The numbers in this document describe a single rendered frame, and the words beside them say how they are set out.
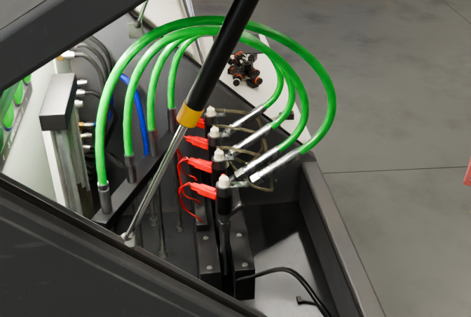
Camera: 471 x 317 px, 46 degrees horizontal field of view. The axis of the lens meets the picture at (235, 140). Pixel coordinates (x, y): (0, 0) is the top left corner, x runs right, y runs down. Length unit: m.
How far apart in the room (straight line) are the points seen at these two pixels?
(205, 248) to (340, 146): 2.19
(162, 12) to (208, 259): 0.50
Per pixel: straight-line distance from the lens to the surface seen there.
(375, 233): 2.62
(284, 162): 0.93
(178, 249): 1.28
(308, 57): 0.84
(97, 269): 0.57
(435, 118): 3.59
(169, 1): 1.16
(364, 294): 1.04
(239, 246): 1.06
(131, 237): 0.59
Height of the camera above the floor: 1.71
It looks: 33 degrees down
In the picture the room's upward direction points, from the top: straight up
